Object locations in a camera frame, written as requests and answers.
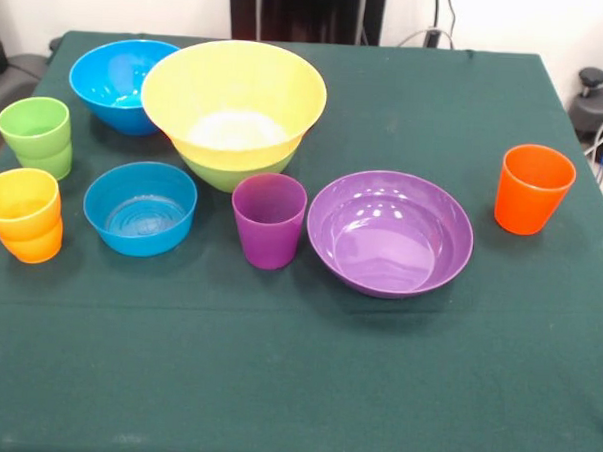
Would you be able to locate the dark green table cloth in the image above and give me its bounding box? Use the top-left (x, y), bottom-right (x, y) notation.
top-left (0, 26), bottom-right (603, 452)

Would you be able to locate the purple cup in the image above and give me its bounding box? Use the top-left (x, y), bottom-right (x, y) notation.
top-left (228, 171), bottom-right (310, 272)

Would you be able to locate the large blue bowl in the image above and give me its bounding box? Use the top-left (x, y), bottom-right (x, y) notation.
top-left (66, 36), bottom-right (183, 139)

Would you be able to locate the green cup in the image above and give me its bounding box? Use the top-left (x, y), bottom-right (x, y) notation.
top-left (17, 141), bottom-right (75, 182)
top-left (0, 95), bottom-right (74, 165)

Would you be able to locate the white cable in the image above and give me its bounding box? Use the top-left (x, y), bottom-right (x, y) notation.
top-left (396, 29), bottom-right (427, 48)

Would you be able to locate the yellow bowl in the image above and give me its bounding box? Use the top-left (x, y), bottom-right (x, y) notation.
top-left (137, 35), bottom-right (330, 177)

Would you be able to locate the black cable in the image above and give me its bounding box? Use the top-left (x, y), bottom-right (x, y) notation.
top-left (432, 0), bottom-right (457, 44)

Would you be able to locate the red-orange cup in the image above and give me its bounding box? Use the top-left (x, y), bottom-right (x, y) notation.
top-left (492, 142), bottom-right (579, 238)

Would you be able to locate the orange cup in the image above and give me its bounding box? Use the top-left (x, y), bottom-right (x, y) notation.
top-left (0, 217), bottom-right (65, 267)

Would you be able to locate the purple bowl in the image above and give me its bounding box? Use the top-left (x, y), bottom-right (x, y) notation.
top-left (303, 166), bottom-right (478, 304)

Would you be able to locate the green bowl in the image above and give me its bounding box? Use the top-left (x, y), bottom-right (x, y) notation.
top-left (177, 130), bottom-right (302, 197)

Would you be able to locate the small blue bowl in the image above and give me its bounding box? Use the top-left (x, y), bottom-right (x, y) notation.
top-left (80, 158), bottom-right (200, 260)

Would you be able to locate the yellow cup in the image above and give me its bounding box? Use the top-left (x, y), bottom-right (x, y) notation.
top-left (0, 166), bottom-right (65, 245)

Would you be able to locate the black stand with knob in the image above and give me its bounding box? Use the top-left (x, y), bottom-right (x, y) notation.
top-left (567, 66), bottom-right (603, 165)

